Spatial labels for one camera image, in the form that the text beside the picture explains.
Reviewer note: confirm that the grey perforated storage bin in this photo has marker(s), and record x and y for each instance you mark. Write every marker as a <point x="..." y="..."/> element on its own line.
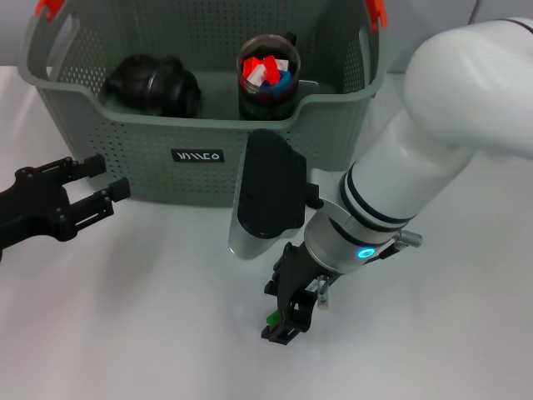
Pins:
<point x="166" y="175"/>

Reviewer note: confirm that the black ceramic teapot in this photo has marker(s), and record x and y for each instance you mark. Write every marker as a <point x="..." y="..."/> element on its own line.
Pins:
<point x="125" y="83"/>

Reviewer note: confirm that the blue square toy plate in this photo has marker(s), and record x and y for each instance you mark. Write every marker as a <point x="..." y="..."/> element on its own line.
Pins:
<point x="283" y="81"/>

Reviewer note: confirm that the white toy brick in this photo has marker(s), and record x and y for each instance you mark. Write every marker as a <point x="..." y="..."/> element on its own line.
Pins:
<point x="256" y="78"/>
<point x="284" y="65"/>

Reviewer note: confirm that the glass teacup with black holder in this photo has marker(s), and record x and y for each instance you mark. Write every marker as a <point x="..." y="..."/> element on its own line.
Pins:
<point x="243" y="89"/>
<point x="266" y="117"/>
<point x="179" y="91"/>
<point x="250" y="104"/>

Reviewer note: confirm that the translucent green toy brick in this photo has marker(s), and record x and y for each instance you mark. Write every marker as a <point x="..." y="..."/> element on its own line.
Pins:
<point x="272" y="319"/>

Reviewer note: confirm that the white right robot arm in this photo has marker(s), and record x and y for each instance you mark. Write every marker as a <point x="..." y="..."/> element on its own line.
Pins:
<point x="437" y="125"/>

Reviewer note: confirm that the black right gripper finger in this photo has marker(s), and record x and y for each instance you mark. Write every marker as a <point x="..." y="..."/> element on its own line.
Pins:
<point x="297" y="316"/>
<point x="270" y="287"/>

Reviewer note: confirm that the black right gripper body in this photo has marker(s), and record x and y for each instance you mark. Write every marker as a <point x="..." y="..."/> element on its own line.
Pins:
<point x="297" y="271"/>

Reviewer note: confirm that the black right wrist camera housing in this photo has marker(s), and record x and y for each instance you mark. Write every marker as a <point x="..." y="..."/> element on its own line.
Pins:
<point x="270" y="196"/>

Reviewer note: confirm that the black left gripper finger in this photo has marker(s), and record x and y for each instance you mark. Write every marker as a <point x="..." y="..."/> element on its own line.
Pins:
<point x="96" y="164"/>
<point x="121" y="189"/>

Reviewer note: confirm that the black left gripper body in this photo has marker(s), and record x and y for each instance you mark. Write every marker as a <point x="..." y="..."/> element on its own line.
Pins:
<point x="33" y="208"/>

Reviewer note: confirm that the small red toy brick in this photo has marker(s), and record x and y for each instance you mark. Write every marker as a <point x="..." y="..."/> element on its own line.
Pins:
<point x="273" y="77"/>
<point x="270" y="63"/>

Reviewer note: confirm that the red sloped toy brick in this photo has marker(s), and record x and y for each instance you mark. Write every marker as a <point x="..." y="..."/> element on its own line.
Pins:
<point x="251" y="66"/>

